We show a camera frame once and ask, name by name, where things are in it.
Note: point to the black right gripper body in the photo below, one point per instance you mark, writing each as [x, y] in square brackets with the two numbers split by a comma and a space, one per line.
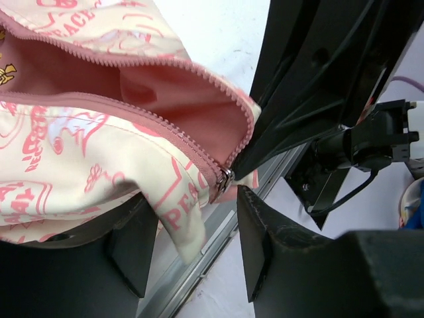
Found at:
[343, 64]

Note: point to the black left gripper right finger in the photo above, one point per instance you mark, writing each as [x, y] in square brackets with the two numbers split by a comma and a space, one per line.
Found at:
[291, 271]

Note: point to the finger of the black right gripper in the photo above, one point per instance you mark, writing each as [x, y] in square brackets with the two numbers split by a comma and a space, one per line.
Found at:
[287, 27]
[271, 143]

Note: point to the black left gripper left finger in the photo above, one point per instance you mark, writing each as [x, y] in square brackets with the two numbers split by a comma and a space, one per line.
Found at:
[98, 269]

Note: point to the pink and cream printed jacket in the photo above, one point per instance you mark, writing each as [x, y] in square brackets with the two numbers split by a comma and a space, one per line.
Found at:
[100, 101]

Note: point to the silver zipper slider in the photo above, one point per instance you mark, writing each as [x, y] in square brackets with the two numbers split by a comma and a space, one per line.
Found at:
[224, 182]

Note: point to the aluminium table edge rail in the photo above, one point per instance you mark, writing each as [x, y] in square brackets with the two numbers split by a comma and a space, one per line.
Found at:
[171, 281]

